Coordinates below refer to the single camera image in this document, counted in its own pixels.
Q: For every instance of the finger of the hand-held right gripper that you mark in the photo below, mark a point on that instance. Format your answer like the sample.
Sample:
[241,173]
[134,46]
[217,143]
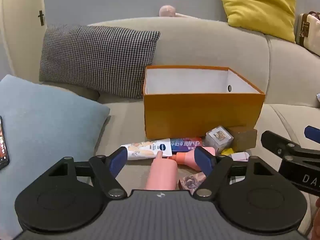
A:
[313,133]
[277,145]

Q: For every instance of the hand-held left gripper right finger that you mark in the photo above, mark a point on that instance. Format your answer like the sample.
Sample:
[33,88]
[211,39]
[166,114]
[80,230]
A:
[203,161]

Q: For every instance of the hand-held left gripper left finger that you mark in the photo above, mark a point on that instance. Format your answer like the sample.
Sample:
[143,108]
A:
[117,161]

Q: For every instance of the blue printed packet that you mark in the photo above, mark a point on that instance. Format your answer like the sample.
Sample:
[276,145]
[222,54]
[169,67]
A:
[186,144]

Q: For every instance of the small yellow item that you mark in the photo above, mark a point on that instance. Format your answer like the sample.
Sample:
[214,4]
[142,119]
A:
[227,152]

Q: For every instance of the dark red printed box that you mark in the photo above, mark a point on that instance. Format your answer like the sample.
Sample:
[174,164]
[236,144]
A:
[190,182]

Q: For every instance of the clear plastic cube box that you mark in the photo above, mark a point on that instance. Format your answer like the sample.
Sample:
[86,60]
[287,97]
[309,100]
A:
[220,137]

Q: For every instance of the white lotion tube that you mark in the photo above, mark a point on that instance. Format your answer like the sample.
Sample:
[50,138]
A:
[145,150]

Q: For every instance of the brown cube box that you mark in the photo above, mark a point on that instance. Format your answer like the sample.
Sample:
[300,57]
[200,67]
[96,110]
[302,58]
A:
[246,138]

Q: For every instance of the plaid white box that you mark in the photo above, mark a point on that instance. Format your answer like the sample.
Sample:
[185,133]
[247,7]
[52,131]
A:
[240,155]

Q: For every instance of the pink cylindrical bottle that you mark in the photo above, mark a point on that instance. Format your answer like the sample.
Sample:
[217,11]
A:
[161,175]

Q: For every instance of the orange cardboard box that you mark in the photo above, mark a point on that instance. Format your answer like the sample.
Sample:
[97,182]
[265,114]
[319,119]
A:
[200,115]

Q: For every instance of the light blue pillow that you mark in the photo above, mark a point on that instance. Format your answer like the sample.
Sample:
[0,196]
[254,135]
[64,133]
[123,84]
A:
[50,120]

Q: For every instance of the cream suitcase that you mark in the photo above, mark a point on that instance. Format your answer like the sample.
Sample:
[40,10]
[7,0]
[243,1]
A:
[310,32]

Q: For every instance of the houndstooth pillow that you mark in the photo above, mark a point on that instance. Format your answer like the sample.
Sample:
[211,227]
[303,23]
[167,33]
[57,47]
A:
[100,60]

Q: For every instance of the black smartphone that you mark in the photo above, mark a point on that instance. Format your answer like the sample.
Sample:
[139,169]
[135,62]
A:
[3,145]

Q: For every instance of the beige sofa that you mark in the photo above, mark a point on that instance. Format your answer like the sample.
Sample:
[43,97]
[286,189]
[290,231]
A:
[212,45]

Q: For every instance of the yellow pillow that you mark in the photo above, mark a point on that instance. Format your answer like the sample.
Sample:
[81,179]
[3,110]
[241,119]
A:
[260,2]

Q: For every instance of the cream door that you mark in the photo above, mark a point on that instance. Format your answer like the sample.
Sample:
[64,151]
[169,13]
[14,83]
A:
[22,37]

